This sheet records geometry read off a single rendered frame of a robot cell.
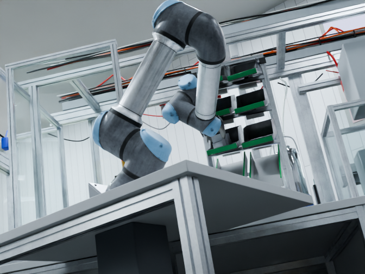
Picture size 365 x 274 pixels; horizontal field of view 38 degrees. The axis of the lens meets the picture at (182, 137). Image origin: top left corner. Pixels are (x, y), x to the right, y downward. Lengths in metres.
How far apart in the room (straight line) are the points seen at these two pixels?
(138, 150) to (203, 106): 0.34
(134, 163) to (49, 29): 5.16
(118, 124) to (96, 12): 4.84
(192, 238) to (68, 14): 5.45
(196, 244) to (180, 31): 0.76
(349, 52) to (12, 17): 4.29
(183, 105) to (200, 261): 0.90
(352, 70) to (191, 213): 2.13
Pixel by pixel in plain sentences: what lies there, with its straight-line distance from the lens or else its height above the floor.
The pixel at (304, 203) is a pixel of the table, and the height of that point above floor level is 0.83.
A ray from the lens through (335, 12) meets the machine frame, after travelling 3.20.
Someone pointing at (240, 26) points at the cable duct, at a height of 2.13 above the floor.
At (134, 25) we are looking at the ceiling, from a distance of 6.76.
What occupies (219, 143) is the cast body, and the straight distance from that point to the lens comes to 2.21.
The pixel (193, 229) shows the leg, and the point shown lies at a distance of 1.18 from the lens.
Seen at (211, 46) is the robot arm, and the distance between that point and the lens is 1.66.
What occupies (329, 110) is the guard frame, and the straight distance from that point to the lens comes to 2.98.
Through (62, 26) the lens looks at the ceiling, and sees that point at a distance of 6.66.
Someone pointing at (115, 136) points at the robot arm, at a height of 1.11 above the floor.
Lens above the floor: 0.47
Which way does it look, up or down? 21 degrees up
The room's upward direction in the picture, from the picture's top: 10 degrees counter-clockwise
